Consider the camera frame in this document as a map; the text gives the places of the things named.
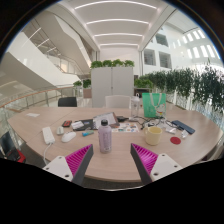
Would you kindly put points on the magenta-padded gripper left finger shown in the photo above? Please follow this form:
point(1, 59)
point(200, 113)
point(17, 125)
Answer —
point(79, 160)

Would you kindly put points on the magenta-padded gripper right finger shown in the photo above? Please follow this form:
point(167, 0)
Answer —
point(146, 160)

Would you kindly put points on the purple drink bottle black cap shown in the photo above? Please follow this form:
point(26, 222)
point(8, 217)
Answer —
point(105, 138)

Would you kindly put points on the pale yellow cup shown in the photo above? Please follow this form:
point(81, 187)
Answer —
point(153, 136)

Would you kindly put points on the white computer mouse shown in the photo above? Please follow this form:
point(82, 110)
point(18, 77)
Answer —
point(68, 137)

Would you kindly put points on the small teal item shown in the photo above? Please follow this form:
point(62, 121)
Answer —
point(88, 133)

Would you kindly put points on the flat round red coaster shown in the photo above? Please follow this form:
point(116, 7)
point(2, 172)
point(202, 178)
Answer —
point(175, 140)

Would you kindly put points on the small white round object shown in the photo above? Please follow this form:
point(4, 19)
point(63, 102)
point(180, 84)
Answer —
point(60, 130)

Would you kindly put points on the colourful sticker sheet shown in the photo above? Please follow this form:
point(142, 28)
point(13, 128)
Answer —
point(126, 127)

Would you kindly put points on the small red black item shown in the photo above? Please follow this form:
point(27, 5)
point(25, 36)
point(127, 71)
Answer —
point(66, 123)

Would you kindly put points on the white power strip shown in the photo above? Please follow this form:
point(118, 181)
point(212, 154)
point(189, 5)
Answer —
point(48, 135)

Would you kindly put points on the small white packet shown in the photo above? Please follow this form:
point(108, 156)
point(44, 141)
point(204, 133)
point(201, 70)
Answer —
point(184, 134)

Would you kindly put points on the black flat pouch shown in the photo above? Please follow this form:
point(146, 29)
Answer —
point(122, 118)

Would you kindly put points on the white booklet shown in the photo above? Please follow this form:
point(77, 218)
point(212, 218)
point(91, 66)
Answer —
point(105, 118)

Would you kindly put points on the dark blue keyboard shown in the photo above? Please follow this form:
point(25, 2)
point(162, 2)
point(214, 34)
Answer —
point(183, 127)

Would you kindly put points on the green tote bag cat print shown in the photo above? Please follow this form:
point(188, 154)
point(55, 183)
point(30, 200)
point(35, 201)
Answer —
point(154, 106)

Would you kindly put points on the clear tumbler with lid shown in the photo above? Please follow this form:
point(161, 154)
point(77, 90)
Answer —
point(135, 106)

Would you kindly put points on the black chair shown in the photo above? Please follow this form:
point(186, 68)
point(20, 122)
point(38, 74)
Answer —
point(67, 102)

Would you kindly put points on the white paper sheet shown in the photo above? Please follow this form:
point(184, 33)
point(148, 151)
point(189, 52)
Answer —
point(32, 115)

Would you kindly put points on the red chair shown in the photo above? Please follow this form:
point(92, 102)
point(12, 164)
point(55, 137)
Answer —
point(13, 154)

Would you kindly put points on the potted green plants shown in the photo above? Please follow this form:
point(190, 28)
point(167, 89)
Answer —
point(81, 83)

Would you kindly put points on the white cabinet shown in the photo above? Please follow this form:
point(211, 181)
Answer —
point(111, 86)

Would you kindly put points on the green hedge along railing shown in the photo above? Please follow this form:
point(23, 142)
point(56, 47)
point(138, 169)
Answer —
point(200, 85)

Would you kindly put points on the green plants atop cabinet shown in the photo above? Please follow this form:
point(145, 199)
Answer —
point(111, 63)

